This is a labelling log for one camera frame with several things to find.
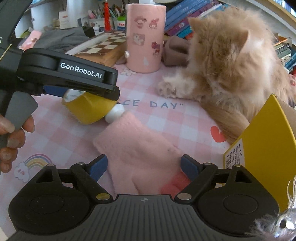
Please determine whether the wooden chessboard box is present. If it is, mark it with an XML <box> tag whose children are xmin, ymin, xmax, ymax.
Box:
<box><xmin>66</xmin><ymin>31</ymin><xmax>126</xmax><ymax>67</ymax></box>

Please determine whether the yellow tape roll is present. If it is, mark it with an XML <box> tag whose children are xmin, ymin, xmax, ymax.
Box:
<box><xmin>62</xmin><ymin>89</ymin><xmax>117</xmax><ymax>125</ymax></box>

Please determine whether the pink cylindrical container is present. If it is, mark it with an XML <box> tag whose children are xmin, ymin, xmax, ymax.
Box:
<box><xmin>125</xmin><ymin>1</ymin><xmax>167</xmax><ymax>73</ymax></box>

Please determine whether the blue spray bottle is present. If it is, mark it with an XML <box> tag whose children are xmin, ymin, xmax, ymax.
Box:
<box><xmin>105</xmin><ymin>103</ymin><xmax>125</xmax><ymax>124</ymax></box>

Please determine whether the yellow cardboard box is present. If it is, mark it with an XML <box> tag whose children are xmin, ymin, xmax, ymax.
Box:
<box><xmin>223</xmin><ymin>94</ymin><xmax>295</xmax><ymax>211</ymax></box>

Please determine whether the pink phone case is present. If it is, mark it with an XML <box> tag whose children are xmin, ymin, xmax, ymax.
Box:
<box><xmin>18</xmin><ymin>30</ymin><xmax>42</xmax><ymax>51</ymax></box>

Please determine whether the white shelving unit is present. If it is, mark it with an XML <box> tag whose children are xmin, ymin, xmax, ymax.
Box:
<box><xmin>15</xmin><ymin>1</ymin><xmax>295</xmax><ymax>43</ymax></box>

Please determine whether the pink knit glove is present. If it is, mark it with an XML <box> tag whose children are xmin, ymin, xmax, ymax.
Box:
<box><xmin>93</xmin><ymin>112</ymin><xmax>190</xmax><ymax>197</ymax></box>

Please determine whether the grey cloth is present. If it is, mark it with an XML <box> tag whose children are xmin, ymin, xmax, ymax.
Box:
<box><xmin>33</xmin><ymin>27</ymin><xmax>89</xmax><ymax>53</ymax></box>

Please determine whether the fluffy orange cat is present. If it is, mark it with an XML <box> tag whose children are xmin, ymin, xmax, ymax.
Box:
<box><xmin>158</xmin><ymin>6</ymin><xmax>295</xmax><ymax>144</ymax></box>

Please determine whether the brown cloth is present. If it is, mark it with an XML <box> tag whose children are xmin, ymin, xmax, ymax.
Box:
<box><xmin>162</xmin><ymin>36</ymin><xmax>190</xmax><ymax>67</ymax></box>

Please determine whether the person left hand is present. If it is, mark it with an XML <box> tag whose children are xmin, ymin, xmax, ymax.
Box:
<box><xmin>1</xmin><ymin>115</ymin><xmax>35</xmax><ymax>173</ymax></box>

